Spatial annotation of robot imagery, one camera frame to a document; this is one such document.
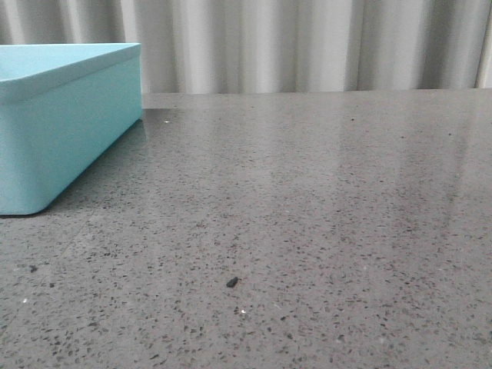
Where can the grey pleated curtain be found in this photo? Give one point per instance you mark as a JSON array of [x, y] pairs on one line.
[[200, 47]]

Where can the small black debris piece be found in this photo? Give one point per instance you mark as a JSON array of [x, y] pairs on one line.
[[231, 283]]

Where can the light blue storage box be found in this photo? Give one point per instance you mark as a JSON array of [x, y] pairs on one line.
[[62, 106]]

